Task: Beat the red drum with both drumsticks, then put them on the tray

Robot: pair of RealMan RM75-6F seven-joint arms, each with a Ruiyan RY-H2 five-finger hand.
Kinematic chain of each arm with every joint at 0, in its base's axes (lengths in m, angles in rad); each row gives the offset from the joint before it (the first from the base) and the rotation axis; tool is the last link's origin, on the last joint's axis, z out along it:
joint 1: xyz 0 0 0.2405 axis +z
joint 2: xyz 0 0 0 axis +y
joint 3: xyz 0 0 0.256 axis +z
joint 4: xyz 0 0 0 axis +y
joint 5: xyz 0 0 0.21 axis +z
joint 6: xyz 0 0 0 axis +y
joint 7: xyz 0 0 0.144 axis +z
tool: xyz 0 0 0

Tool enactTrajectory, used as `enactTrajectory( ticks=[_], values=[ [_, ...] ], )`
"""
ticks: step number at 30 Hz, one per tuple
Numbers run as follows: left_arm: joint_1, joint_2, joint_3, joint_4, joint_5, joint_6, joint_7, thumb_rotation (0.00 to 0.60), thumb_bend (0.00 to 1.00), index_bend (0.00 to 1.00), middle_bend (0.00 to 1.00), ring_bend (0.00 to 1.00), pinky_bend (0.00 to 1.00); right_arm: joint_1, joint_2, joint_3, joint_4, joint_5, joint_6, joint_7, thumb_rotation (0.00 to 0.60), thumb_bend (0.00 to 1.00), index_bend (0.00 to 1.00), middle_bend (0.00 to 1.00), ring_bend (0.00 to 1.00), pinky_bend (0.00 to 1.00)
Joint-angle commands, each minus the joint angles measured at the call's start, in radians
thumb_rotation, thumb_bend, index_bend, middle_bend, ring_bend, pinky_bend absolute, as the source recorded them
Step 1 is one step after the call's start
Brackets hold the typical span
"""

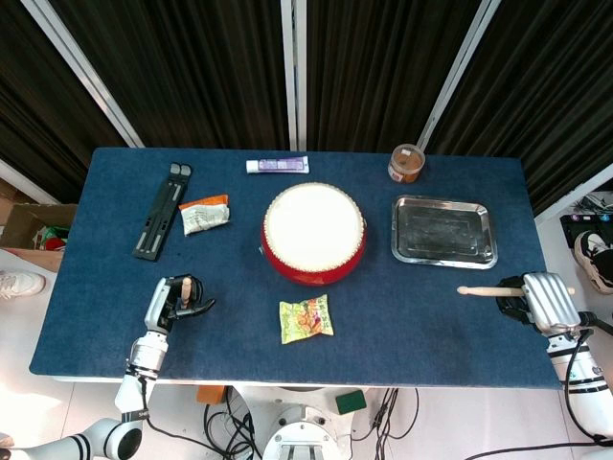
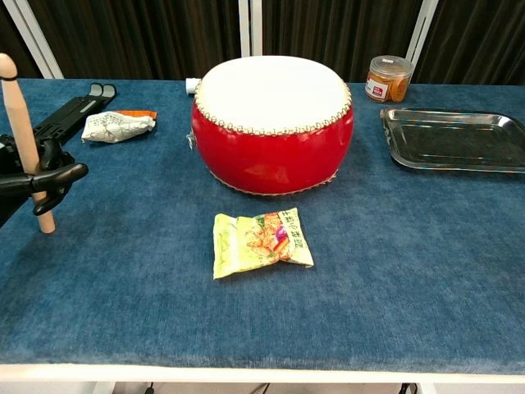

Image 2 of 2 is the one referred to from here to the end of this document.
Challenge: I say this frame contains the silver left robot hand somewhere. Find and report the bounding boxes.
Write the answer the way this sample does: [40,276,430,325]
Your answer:
[0,133,89,229]

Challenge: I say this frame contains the wooden drumstick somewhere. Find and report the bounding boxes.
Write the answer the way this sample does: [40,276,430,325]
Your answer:
[0,53,57,235]

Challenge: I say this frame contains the red drum white head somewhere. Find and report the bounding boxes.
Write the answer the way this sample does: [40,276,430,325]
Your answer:
[189,56,355,197]

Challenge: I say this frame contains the stainless steel tray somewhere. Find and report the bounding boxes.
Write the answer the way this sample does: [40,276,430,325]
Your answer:
[380,108,525,174]

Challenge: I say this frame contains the black folding stand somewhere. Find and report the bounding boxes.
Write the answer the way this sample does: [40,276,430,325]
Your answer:
[32,83,118,143]

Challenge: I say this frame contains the white orange snack packet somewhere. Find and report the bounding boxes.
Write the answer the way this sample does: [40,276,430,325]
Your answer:
[80,109,158,144]

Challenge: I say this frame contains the dark pleated curtain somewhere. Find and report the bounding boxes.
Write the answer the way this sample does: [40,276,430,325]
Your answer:
[0,0,525,85]

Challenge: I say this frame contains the yellow green snack packet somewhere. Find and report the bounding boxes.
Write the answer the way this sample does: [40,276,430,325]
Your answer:
[212,207,315,281]

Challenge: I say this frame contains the blue table mat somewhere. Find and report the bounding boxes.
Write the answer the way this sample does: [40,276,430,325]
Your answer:
[0,77,525,375]

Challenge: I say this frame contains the clear jar orange snacks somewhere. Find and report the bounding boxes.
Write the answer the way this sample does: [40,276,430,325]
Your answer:
[364,55,414,103]

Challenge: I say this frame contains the white frame post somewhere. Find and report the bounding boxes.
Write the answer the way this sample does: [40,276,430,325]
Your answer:
[239,0,263,57]
[0,0,65,79]
[405,0,439,75]

